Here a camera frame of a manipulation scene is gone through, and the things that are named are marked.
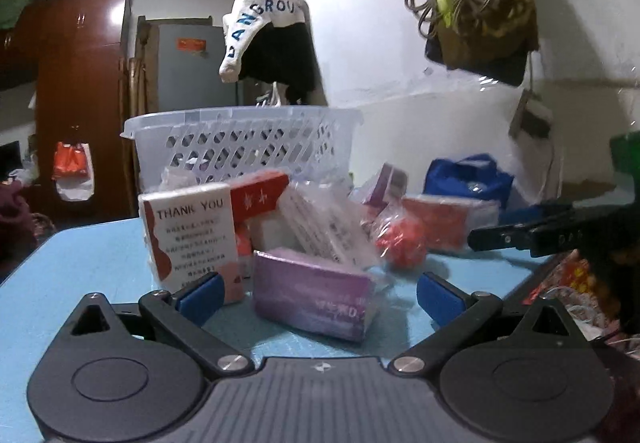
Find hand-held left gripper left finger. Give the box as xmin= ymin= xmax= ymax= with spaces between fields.
xmin=70 ymin=271 xmax=256 ymax=380

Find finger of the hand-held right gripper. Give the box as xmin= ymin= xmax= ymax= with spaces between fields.
xmin=500 ymin=203 xmax=576 ymax=226
xmin=467 ymin=218 xmax=603 ymax=258

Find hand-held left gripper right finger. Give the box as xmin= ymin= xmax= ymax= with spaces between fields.
xmin=389 ymin=271 xmax=576 ymax=378

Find red-orange box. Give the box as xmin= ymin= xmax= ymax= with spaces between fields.
xmin=400 ymin=195 xmax=501 ymax=251

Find white plastic basket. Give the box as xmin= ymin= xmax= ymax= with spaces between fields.
xmin=120 ymin=105 xmax=365 ymax=204

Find red printed cloth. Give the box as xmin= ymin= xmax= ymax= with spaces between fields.
xmin=520 ymin=250 xmax=623 ymax=344

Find white and red card box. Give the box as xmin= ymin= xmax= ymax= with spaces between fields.
xmin=137 ymin=183 xmax=246 ymax=306

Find red ball in plastic bag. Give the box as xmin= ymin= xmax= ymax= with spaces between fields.
xmin=372 ymin=208 xmax=431 ymax=271

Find blue bag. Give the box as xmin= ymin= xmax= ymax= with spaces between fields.
xmin=424 ymin=154 xmax=515 ymax=211

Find white plastic packet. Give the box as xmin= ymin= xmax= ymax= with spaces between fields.
xmin=160 ymin=165 xmax=201 ymax=196

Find small purple box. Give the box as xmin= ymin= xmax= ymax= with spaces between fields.
xmin=360 ymin=163 xmax=408 ymax=208

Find clear plastic packet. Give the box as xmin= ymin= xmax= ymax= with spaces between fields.
xmin=277 ymin=183 xmax=381 ymax=269

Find orange and white plastic bag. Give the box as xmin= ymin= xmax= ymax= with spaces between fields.
xmin=51 ymin=141 xmax=96 ymax=202

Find brown hanging bag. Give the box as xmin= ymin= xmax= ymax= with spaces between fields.
xmin=425 ymin=0 xmax=541 ymax=86

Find dark red cloth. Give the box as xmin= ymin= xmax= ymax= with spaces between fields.
xmin=0 ymin=178 xmax=56 ymax=264

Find white clothes hangers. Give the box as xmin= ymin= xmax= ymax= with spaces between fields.
xmin=255 ymin=83 xmax=287 ymax=108

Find grey door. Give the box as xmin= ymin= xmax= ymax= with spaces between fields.
xmin=150 ymin=23 xmax=246 ymax=116

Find black garment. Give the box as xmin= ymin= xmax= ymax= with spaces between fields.
xmin=240 ymin=23 xmax=321 ymax=98

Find brown wooden wardrobe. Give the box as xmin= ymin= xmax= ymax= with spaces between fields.
xmin=0 ymin=0 xmax=133 ymax=229

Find white hoodie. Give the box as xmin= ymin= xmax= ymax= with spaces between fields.
xmin=218 ymin=0 xmax=308 ymax=84

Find wooden frame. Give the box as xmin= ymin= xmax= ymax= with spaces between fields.
xmin=127 ymin=15 xmax=161 ymax=118

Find coiled rope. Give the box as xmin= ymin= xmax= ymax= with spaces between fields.
xmin=405 ymin=0 xmax=451 ymax=38

